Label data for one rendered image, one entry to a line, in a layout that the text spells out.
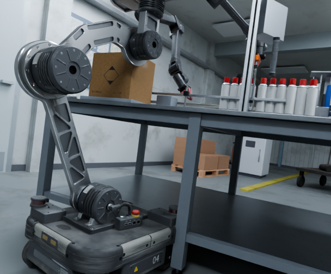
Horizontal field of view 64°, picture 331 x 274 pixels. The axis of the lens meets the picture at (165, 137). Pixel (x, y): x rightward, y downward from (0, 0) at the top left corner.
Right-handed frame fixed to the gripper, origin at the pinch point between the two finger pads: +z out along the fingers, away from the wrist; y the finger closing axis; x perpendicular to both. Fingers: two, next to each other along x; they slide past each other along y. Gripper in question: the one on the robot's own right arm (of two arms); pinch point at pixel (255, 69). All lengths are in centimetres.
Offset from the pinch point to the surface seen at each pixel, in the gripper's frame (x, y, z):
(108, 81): 60, 73, 23
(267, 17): 36.1, -7.5, -18.8
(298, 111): 22.9, -28.6, 28.1
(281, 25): 27.0, -14.1, -17.7
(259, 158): -385, 23, 89
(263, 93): 23.1, -9.1, 19.6
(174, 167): -272, 159, 121
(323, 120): 68, -37, 36
